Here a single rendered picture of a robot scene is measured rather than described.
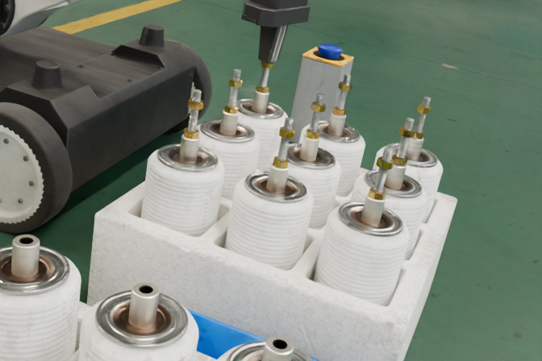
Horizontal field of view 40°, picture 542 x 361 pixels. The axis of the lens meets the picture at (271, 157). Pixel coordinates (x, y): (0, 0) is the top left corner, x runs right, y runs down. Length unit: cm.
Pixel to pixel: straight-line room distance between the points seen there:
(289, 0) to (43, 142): 41
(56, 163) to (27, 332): 50
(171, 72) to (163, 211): 59
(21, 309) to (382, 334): 38
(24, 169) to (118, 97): 22
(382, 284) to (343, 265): 5
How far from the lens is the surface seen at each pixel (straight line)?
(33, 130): 113
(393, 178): 95
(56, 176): 113
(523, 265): 144
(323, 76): 122
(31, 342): 67
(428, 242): 101
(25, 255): 66
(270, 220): 85
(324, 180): 96
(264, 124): 108
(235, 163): 99
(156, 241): 89
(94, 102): 124
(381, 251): 83
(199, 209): 90
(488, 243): 148
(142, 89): 135
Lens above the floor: 63
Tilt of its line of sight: 23 degrees down
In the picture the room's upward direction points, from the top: 11 degrees clockwise
